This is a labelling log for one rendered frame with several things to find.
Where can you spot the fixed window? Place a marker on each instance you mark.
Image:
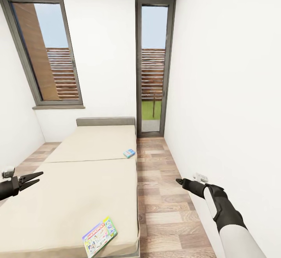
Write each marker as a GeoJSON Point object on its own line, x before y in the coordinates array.
{"type": "Point", "coordinates": [40, 32]}

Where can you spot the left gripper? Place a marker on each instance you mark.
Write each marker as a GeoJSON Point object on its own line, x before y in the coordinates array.
{"type": "Point", "coordinates": [12, 187]}

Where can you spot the board game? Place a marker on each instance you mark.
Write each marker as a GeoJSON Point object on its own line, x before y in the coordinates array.
{"type": "Point", "coordinates": [129, 153]}
{"type": "Point", "coordinates": [96, 239]}

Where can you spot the bed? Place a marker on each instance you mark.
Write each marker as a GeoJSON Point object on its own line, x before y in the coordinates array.
{"type": "Point", "coordinates": [86, 178]}

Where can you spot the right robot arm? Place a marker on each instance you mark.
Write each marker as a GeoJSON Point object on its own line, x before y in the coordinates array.
{"type": "Point", "coordinates": [236, 240]}

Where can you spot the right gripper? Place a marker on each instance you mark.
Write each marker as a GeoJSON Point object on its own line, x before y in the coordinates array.
{"type": "Point", "coordinates": [189, 185]}

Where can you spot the door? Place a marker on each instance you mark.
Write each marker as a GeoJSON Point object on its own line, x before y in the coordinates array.
{"type": "Point", "coordinates": [154, 27]}

